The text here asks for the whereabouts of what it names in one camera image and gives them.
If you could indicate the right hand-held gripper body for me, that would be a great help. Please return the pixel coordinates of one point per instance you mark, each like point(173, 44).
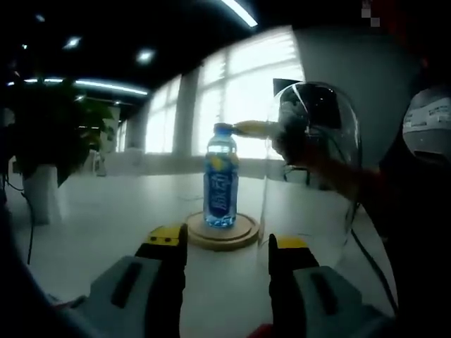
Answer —
point(292, 116)

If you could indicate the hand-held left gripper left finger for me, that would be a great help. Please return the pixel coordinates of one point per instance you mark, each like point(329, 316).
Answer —
point(165, 281)

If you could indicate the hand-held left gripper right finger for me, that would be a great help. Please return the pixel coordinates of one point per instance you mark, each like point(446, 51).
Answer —
point(285, 288)

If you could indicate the blue drink bottle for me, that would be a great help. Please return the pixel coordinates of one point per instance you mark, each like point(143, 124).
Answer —
point(221, 183)

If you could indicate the clear glass dome cover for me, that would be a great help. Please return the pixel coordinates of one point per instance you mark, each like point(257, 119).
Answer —
point(317, 211)

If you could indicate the person's right hand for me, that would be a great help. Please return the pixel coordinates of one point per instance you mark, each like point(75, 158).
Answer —
point(292, 151)

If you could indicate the person's left hand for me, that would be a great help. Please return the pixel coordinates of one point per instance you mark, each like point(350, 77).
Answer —
point(260, 332)

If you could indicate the round wooden base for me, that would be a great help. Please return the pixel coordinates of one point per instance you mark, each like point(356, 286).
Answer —
point(243, 234)

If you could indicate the long ceiling light strip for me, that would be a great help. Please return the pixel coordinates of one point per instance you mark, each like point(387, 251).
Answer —
point(241, 12)
point(105, 87)

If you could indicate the round ceiling spotlight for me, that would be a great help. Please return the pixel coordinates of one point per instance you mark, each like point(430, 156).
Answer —
point(72, 43)
point(145, 56)

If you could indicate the white chest-worn device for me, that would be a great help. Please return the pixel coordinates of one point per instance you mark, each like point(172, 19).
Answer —
point(430, 119)

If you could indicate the person's dark clothed torso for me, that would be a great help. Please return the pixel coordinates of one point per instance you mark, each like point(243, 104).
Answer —
point(415, 229)

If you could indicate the green plant in white pot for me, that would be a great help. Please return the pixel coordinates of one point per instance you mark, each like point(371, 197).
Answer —
point(53, 123)

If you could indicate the black wall monitor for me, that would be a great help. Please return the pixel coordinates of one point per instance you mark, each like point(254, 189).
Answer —
point(317, 102)

